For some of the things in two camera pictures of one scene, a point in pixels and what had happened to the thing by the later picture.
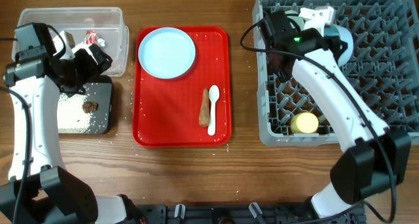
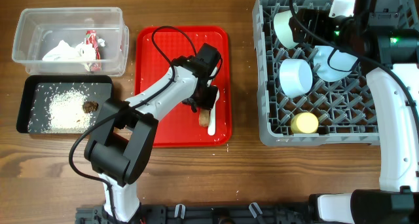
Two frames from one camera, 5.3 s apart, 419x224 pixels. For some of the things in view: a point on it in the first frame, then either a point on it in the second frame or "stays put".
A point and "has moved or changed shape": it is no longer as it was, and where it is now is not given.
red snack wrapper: x=91 y=37 stays put
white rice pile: x=71 y=118 stays put
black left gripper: x=91 y=69 -> x=209 y=102
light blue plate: x=166 y=53 has moved or changed shape
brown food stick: x=204 y=116 stays put
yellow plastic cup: x=304 y=122 stays put
